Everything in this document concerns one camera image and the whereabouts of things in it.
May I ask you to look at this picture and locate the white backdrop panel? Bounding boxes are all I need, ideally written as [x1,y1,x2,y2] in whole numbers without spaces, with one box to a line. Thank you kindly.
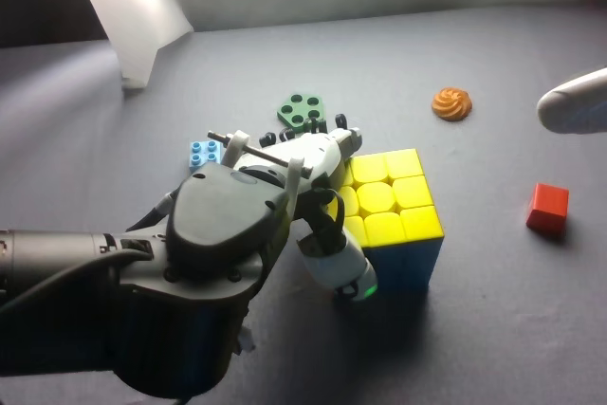
[64,0,195,91]

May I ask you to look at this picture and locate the green pentagon block with holes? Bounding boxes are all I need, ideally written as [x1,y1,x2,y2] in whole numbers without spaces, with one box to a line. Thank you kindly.
[276,93,328,135]

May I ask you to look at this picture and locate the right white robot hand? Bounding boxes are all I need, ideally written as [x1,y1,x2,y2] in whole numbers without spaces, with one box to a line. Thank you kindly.
[450,0,607,136]

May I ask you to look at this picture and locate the orange swirl cookie toy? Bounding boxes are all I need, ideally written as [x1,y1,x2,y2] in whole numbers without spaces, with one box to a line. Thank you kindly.
[431,86,474,122]

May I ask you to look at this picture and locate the grey table cloth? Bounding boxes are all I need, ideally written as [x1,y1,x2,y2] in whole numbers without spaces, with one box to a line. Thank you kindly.
[0,1,607,405]

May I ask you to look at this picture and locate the Rubik's cube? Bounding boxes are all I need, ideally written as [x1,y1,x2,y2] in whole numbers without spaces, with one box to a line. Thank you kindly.
[337,147,446,293]

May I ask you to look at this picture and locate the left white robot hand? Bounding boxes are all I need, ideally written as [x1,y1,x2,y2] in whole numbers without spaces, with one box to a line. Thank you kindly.
[236,113,379,303]

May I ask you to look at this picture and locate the red cube block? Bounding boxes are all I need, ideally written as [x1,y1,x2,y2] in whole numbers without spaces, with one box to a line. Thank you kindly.
[524,182,570,235]

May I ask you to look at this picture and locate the light blue toy brick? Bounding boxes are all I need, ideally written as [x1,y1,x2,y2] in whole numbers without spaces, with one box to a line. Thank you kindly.
[188,139,227,174]

